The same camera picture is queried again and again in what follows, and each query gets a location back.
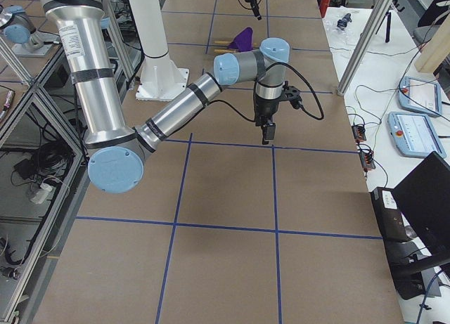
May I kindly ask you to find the lower orange connector block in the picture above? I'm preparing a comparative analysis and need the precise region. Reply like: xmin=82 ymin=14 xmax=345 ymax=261
xmin=357 ymin=144 xmax=376 ymax=173

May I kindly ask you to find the upper orange connector block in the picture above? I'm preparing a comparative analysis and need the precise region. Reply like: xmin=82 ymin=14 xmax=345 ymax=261
xmin=352 ymin=124 xmax=366 ymax=143

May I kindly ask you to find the purple towel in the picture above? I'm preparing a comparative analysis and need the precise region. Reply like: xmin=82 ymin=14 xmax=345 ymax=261
xmin=227 ymin=27 xmax=253 ymax=52

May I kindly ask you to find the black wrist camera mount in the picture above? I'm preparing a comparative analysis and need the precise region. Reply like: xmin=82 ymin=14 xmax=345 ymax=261
xmin=279 ymin=81 xmax=304 ymax=110

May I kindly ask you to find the upper teach pendant tablet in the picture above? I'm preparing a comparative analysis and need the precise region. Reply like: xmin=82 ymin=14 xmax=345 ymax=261
xmin=398 ymin=76 xmax=442 ymax=117

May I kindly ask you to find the black monitor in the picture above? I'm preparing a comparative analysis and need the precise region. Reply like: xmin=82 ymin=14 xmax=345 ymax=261
xmin=392 ymin=152 xmax=449 ymax=254

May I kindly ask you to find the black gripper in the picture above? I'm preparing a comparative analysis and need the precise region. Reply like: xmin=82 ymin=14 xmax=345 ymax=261
xmin=245 ymin=0 xmax=262 ymax=20
xmin=253 ymin=94 xmax=280 ymax=145

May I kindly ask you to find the teach pendant tablet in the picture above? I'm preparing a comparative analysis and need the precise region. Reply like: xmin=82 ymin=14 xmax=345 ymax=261
xmin=387 ymin=112 xmax=447 ymax=159
xmin=398 ymin=76 xmax=442 ymax=117

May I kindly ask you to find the clear plastic bag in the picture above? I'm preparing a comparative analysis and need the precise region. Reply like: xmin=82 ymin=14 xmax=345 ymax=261
xmin=323 ymin=13 xmax=358 ymax=47

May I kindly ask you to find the wooden towel rack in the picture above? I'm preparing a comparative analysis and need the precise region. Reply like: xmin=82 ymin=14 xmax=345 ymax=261
xmin=210 ymin=40 xmax=237 ymax=54

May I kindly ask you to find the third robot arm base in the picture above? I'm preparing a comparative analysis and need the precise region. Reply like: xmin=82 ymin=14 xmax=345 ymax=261
xmin=1 ymin=6 xmax=60 ymax=58

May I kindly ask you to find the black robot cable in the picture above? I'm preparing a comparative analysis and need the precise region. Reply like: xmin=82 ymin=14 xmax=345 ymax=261
xmin=207 ymin=60 xmax=325 ymax=123

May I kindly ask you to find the aluminium frame post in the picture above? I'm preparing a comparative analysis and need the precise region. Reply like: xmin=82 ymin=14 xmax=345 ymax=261
xmin=337 ymin=0 xmax=392 ymax=96

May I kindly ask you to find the orange connector block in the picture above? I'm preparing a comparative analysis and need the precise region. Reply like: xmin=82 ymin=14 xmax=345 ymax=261
xmin=357 ymin=144 xmax=376 ymax=173
xmin=352 ymin=124 xmax=366 ymax=143

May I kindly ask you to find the lower teach pendant tablet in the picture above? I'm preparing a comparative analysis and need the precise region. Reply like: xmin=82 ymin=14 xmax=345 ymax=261
xmin=387 ymin=112 xmax=447 ymax=159

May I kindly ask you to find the red cylinder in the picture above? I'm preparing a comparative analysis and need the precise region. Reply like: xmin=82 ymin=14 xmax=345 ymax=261
xmin=319 ymin=0 xmax=330 ymax=18

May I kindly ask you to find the wooden board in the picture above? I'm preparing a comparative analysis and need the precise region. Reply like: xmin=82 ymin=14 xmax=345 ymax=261
xmin=415 ymin=17 xmax=449 ymax=73

